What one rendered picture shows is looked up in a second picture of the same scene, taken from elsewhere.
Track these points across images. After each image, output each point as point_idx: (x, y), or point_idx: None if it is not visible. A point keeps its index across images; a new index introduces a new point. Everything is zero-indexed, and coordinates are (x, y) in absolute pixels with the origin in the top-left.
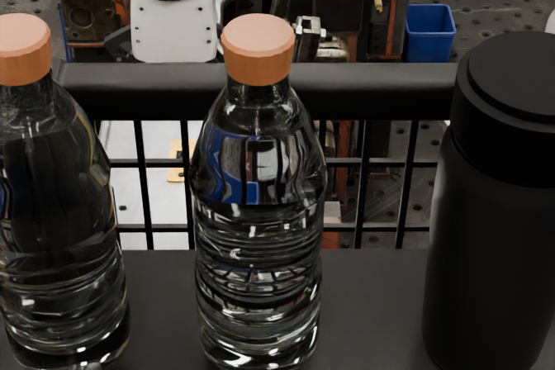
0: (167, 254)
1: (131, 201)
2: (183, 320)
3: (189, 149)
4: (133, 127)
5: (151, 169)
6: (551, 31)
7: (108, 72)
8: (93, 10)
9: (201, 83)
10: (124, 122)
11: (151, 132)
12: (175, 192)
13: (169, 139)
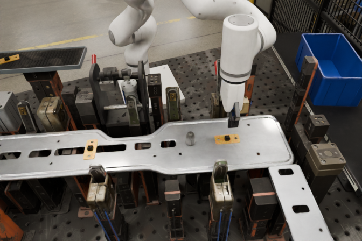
0: None
1: (253, 151)
2: None
3: (220, 137)
4: (209, 157)
5: (234, 148)
6: (137, 58)
7: None
8: (110, 192)
9: None
10: (206, 161)
11: (211, 151)
12: (245, 139)
13: (215, 144)
